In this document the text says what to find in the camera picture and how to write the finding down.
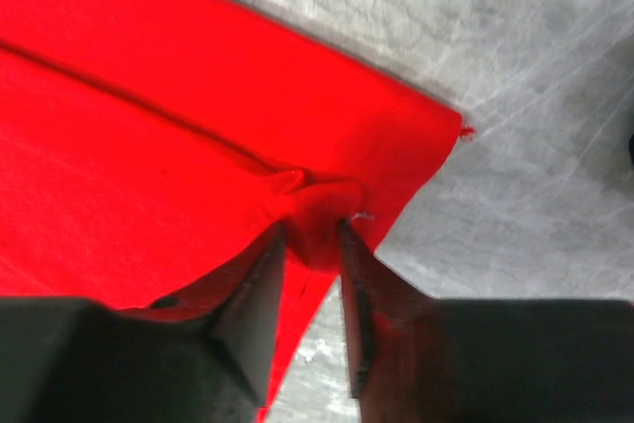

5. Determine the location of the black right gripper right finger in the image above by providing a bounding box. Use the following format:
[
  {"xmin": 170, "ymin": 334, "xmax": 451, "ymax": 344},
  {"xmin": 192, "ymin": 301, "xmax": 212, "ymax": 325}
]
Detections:
[{"xmin": 338, "ymin": 222, "xmax": 633, "ymax": 422}]

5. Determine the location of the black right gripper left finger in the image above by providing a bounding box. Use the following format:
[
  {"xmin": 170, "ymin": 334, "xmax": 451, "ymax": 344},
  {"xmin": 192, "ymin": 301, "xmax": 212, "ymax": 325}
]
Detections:
[{"xmin": 1, "ymin": 224, "xmax": 285, "ymax": 422}]

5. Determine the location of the red t-shirt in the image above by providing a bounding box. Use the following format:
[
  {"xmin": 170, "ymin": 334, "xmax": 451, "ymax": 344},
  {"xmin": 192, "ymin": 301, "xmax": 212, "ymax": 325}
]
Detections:
[{"xmin": 1, "ymin": 0, "xmax": 465, "ymax": 399}]

